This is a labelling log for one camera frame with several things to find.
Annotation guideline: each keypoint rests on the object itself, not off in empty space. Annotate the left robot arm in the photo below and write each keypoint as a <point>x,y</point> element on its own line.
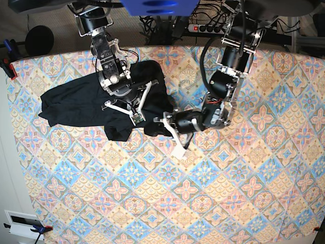
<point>242,36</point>

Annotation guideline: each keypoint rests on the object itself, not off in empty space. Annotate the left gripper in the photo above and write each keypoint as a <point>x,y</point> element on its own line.
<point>185,122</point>

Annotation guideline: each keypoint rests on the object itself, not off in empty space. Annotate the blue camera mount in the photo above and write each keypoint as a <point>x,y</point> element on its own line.
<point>160,7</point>

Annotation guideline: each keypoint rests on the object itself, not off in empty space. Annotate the black round stool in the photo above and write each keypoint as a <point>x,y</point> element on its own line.
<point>39,41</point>

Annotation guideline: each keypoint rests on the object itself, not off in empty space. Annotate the black clamp bottom right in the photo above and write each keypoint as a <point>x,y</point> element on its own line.
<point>318,229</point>

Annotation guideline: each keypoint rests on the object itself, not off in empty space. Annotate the patterned colourful tablecloth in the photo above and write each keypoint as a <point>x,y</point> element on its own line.
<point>259,180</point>

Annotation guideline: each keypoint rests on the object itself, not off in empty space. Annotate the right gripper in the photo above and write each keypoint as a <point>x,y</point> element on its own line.
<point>129,86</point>

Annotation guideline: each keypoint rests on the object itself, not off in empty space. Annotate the white power strip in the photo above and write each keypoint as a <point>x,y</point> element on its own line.
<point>201,30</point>

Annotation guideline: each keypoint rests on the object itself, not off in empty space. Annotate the white wall vent box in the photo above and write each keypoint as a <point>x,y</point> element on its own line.
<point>22,223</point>

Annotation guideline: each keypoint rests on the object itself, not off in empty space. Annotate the blue clamp bottom left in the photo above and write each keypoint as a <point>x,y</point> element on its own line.
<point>38,229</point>

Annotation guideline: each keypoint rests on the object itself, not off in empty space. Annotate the black t-shirt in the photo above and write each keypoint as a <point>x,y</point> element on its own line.
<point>80,103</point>

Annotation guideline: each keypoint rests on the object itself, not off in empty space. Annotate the red blue clamp top left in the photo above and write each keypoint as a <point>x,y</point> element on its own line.
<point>13,55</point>

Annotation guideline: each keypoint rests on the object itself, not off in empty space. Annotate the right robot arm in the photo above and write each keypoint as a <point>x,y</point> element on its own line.
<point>93,21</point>

